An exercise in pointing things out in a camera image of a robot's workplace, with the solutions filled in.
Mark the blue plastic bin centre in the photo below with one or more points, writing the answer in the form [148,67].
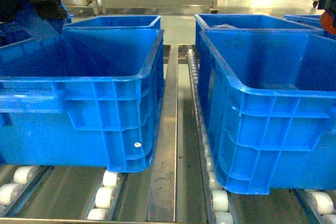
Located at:
[88,97]

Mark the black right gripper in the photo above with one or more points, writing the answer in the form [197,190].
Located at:
[326,5]

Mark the blue plastic bin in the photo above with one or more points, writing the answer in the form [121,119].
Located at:
[88,97]
[269,109]

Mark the blue plastic bin right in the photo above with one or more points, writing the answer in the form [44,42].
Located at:
[269,109]

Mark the stainless steel shelf rack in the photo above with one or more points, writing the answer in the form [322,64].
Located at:
[174,189]

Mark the orange round cap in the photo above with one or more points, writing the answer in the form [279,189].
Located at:
[327,22]

